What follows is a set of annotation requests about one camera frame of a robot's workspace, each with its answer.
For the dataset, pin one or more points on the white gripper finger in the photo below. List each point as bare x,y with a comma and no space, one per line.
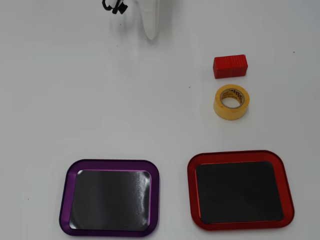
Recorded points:
150,17

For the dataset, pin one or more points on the red metal dish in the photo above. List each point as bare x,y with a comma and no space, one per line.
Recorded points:
240,192

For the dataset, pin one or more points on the yellow tape roll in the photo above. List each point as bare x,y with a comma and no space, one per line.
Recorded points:
221,111

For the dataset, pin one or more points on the red rectangular block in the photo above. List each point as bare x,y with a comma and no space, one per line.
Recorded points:
230,67

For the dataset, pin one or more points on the purple metal dish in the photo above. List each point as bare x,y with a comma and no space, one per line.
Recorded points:
110,200

